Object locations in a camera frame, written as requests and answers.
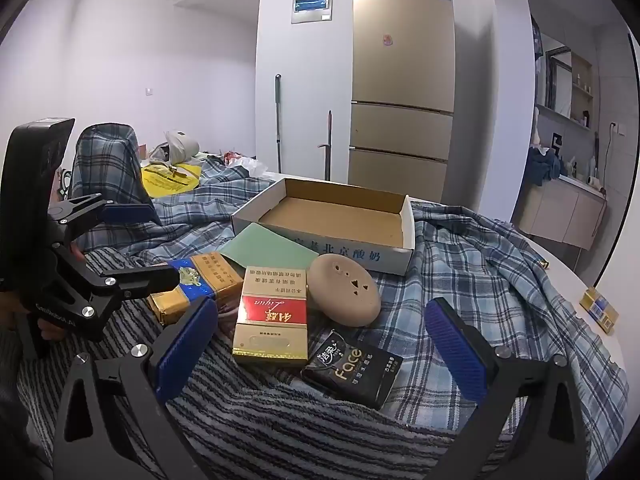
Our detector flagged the black power cable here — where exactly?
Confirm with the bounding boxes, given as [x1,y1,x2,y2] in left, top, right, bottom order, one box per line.
[597,127,615,193]

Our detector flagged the black tissue packet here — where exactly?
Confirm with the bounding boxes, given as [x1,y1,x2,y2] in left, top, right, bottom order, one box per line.
[300,329,405,409]

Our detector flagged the white plastic bag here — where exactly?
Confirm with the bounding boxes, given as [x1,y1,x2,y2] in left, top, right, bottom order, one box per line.
[239,156,271,178]

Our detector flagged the yellow plastic bag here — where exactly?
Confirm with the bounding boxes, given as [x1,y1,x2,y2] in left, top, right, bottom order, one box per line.
[141,162,202,198]

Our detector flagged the gold refrigerator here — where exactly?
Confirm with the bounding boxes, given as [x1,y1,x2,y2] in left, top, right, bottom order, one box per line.
[347,0,457,203]

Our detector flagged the grey fabric bag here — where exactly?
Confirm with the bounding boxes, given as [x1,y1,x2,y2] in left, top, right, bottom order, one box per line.
[150,130,201,166]

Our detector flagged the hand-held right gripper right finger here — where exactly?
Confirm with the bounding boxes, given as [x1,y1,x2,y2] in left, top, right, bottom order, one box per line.
[424,297,588,480]

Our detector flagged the bathroom vanity cabinet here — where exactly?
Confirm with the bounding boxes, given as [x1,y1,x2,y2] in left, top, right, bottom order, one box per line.
[512,175,608,251]

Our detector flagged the white cardboard box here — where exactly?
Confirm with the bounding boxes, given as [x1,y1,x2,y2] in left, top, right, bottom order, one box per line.
[231,176,416,277]

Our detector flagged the bathroom mirror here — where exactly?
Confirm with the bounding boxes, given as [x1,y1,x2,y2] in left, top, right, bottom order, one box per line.
[545,46,573,118]

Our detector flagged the red and gold cigarette pack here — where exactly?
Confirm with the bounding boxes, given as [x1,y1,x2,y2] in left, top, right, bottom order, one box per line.
[231,265,310,367]

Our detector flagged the grey striped blanket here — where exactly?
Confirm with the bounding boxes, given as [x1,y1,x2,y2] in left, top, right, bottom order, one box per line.
[15,247,501,480]

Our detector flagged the green snap pouch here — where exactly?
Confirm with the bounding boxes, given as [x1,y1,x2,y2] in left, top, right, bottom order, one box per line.
[216,222,313,273]

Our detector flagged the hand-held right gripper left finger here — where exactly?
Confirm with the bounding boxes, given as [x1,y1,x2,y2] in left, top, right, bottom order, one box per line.
[52,296,221,480]

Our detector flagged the beige round sponge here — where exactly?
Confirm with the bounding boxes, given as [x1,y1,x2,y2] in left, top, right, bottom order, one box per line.
[306,254,382,327]

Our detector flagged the plaid covered chair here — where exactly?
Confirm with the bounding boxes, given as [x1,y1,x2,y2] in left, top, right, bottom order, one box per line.
[70,124,161,256]

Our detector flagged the small blue and gold pack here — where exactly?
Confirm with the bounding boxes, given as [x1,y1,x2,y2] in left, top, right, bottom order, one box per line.
[580,287,620,335]

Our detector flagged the blue cloth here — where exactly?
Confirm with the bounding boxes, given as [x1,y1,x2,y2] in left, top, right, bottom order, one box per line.
[529,150,563,186]

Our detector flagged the dark long-handled tool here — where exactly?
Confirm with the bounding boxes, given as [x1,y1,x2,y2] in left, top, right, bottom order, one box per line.
[317,109,335,181]

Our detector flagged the blue and gold cigarette pack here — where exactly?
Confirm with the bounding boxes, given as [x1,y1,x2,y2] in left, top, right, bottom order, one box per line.
[146,252,246,326]

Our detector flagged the wooden bathroom shelf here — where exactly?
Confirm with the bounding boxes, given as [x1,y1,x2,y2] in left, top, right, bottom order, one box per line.
[570,52,595,131]

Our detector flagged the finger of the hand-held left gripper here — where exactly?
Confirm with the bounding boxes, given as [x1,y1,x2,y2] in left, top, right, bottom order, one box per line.
[47,194,157,242]
[94,265,181,312]

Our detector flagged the blue plaid blanket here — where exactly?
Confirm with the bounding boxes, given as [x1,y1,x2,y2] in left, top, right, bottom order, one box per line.
[140,155,631,480]

